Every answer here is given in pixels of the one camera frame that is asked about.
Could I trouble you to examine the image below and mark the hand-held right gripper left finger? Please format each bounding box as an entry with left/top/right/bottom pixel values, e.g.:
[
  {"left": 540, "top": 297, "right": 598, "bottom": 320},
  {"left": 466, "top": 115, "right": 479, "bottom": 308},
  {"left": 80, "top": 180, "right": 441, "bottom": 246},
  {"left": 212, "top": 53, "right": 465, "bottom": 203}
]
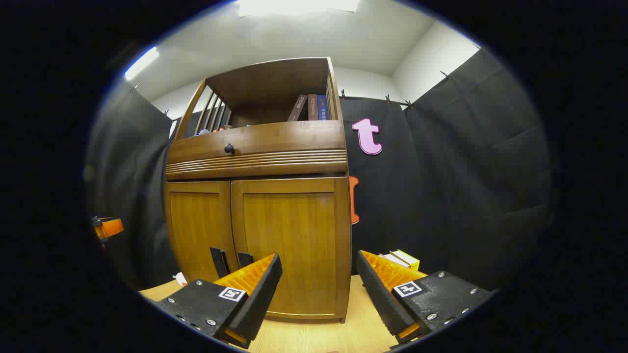
[{"left": 155, "top": 253, "right": 283, "bottom": 350}]

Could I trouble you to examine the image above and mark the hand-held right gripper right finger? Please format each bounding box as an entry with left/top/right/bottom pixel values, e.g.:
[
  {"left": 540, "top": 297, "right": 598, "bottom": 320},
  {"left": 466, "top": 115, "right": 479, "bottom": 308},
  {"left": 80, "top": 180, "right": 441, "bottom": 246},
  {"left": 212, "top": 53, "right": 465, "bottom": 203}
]
[{"left": 357, "top": 250, "right": 494, "bottom": 344}]

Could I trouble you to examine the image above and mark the wooden shoe cabinet door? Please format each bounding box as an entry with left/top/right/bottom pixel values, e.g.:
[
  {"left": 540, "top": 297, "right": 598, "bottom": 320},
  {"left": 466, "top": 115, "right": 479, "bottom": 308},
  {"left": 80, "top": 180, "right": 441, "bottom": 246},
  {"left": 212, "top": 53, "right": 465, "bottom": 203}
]
[
  {"left": 231, "top": 177, "right": 350, "bottom": 319},
  {"left": 164, "top": 181, "right": 232, "bottom": 283}
]

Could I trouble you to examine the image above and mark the wooden double-door shoe cabinet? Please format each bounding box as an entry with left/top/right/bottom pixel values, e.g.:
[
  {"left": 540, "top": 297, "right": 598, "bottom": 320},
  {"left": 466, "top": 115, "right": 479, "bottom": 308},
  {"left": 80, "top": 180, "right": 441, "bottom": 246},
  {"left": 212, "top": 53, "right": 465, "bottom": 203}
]
[{"left": 164, "top": 57, "right": 353, "bottom": 324}]

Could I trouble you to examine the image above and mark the wooden cabinet drawer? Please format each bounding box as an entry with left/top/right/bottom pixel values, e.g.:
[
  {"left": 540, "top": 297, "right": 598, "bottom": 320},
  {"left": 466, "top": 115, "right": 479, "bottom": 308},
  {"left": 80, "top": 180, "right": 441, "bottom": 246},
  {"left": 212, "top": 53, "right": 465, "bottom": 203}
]
[{"left": 166, "top": 120, "right": 348, "bottom": 180}]

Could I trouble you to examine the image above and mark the yellow standing book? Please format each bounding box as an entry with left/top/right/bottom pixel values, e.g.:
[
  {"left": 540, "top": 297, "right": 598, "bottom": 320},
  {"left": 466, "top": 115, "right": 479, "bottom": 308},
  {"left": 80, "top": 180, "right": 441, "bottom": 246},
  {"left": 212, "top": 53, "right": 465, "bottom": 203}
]
[{"left": 395, "top": 250, "right": 421, "bottom": 272}]

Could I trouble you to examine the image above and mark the black backdrop cloth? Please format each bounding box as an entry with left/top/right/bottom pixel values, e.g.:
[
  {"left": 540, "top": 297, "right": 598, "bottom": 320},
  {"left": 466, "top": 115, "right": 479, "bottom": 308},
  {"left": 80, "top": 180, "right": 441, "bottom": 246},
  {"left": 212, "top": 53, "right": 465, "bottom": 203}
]
[{"left": 83, "top": 47, "right": 560, "bottom": 291}]

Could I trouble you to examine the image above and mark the brown shelf book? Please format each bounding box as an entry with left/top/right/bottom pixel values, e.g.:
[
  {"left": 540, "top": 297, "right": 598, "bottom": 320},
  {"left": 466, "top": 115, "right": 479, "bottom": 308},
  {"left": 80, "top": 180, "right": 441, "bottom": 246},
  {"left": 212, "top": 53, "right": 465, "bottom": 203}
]
[{"left": 287, "top": 95, "right": 309, "bottom": 122}]

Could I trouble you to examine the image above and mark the large ceiling light panel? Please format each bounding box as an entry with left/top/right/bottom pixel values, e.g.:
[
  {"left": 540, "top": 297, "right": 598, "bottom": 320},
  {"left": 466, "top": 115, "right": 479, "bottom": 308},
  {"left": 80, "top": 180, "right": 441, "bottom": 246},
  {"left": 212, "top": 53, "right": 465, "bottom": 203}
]
[{"left": 237, "top": 0, "right": 362, "bottom": 17}]

